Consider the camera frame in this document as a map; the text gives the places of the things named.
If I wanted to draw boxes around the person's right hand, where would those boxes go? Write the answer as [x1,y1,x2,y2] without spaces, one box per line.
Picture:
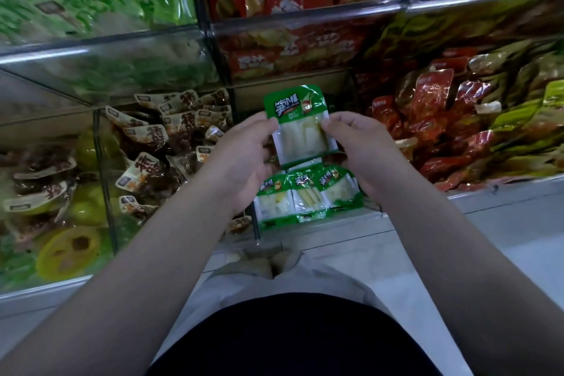
[321,111,408,203]

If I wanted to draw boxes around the person's left hand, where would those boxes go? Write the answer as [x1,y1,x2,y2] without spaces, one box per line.
[201,111,280,212]

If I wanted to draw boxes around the green packet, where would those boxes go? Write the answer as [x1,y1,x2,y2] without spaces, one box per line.
[264,84,338,170]

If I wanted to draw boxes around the pile of green bamboo packets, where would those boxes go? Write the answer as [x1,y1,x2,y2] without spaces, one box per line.
[254,160,366,231]

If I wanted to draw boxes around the pile of brown snack packets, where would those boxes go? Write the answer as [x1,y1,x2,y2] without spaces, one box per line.
[104,88,257,239]

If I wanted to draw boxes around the pile of glossy red snacks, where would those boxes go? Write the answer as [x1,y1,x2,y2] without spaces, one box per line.
[370,36,564,196]

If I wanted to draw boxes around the pile of jelly cups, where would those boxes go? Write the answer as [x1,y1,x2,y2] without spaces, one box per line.
[0,129,118,291]

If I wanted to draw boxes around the person's right forearm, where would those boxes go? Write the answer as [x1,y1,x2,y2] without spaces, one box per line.
[370,169,564,376]

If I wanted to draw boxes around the person's left forearm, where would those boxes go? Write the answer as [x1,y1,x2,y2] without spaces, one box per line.
[0,182,261,376]

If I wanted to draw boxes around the light shoe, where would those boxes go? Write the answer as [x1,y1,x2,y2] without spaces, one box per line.
[236,246,303,277]

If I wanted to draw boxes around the light grey shorts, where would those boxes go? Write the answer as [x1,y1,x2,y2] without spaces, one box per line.
[154,248,396,364]

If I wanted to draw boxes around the black shirt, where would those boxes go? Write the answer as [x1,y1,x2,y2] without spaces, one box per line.
[145,294,442,376]

